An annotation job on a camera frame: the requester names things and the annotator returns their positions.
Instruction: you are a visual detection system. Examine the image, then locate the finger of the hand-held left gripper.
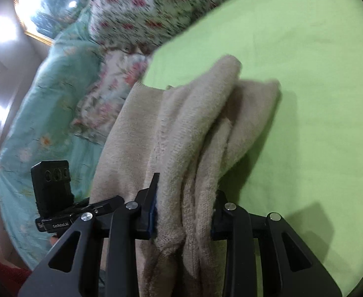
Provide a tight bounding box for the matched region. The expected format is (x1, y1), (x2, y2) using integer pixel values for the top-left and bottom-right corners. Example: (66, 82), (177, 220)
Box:
(84, 195), (125, 215)

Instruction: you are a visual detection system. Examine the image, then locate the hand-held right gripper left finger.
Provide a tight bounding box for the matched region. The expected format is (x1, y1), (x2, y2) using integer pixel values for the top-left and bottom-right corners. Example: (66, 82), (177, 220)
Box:
(17, 173), (161, 297)

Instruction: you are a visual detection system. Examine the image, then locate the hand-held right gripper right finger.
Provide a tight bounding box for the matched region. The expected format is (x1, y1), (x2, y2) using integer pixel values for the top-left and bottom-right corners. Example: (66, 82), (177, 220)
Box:
(211, 190), (343, 297)

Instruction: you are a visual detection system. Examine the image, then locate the beige knit sweater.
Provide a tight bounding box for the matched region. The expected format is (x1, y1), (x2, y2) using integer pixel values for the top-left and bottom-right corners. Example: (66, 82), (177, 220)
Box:
(90, 54), (282, 297)

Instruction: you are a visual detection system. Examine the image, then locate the person's left forearm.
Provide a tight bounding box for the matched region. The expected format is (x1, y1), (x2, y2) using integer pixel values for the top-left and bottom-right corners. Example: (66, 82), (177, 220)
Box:
(0, 252), (32, 297)

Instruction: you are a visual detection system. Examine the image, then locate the teal floral quilt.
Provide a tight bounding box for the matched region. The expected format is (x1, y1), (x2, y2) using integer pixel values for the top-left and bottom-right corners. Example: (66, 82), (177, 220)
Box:
(0, 15), (133, 270)

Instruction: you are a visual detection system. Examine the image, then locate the floral ruffled pillow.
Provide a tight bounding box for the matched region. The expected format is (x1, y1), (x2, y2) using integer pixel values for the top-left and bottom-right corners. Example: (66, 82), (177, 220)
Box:
(70, 49), (151, 146)

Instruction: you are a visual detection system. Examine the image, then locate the framed picture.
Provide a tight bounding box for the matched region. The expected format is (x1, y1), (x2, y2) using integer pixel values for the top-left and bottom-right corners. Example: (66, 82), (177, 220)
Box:
(13, 0), (98, 46)

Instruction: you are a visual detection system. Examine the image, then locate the green bed sheet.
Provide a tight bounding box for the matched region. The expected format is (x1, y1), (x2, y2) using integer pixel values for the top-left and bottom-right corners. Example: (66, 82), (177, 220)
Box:
(143, 0), (363, 297)

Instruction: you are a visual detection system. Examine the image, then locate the white floral quilt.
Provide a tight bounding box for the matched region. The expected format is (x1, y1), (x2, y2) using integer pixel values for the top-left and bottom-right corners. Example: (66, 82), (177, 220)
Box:
(89, 0), (281, 57)

